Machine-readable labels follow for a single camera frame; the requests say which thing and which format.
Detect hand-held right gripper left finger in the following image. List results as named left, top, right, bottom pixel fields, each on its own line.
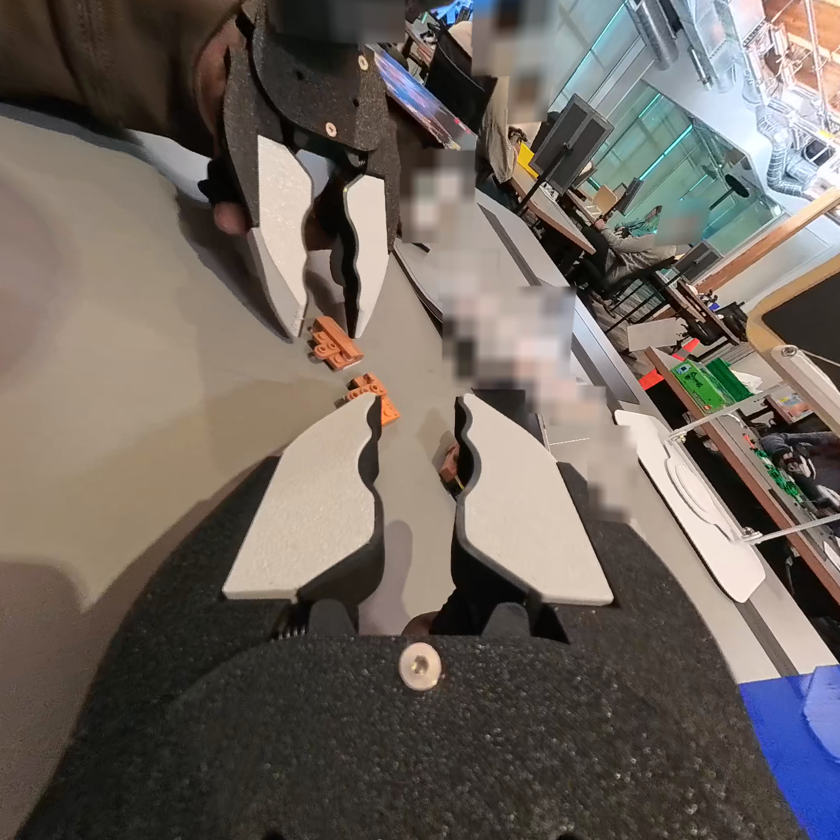
left=223, top=394, right=385, bottom=601

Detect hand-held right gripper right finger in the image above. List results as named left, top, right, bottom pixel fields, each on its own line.
left=453, top=392, right=614, bottom=606

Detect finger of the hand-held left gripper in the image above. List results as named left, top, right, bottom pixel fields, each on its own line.
left=343, top=174, right=389, bottom=339
left=246, top=134, right=312, bottom=339

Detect orange brick plate assembly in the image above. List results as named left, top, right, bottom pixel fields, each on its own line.
left=308, top=317, right=364, bottom=371

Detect large blue plastic bin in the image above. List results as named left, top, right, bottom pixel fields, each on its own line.
left=738, top=666, right=840, bottom=840

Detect person's left forearm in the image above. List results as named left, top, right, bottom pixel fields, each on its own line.
left=0, top=0, right=244, bottom=135

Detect wooden-edged desk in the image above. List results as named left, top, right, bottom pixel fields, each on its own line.
left=646, top=344, right=840, bottom=601

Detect person's left hand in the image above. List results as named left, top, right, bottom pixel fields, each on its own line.
left=196, top=20, right=252, bottom=237

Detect orange and grey brick assembly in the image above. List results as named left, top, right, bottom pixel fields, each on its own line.
left=346, top=373, right=401, bottom=427

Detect black office chair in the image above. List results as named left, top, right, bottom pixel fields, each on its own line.
left=427, top=26, right=500, bottom=132

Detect red sheet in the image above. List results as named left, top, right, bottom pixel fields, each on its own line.
left=640, top=338, right=700, bottom=389

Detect green printed box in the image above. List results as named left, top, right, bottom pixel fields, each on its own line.
left=669, top=357, right=752, bottom=416

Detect dark monitor on stand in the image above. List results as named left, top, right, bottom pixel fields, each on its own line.
left=530, top=94, right=614, bottom=198

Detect black round-base stand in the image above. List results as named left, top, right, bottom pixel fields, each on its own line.
left=712, top=172, right=750, bottom=211

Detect ribbed silver ventilation duct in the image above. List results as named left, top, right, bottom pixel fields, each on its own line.
left=630, top=0, right=677, bottom=70
left=755, top=105, right=831, bottom=198

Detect black screen with wooden frame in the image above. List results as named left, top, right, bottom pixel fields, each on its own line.
left=747, top=256, right=840, bottom=368

